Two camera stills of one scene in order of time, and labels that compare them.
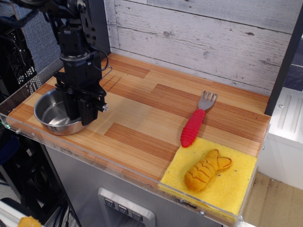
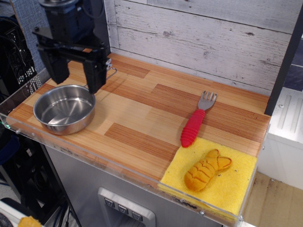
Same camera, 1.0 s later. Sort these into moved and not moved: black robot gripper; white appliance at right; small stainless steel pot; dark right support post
Moved: black robot gripper
Not moved: white appliance at right; small stainless steel pot; dark right support post
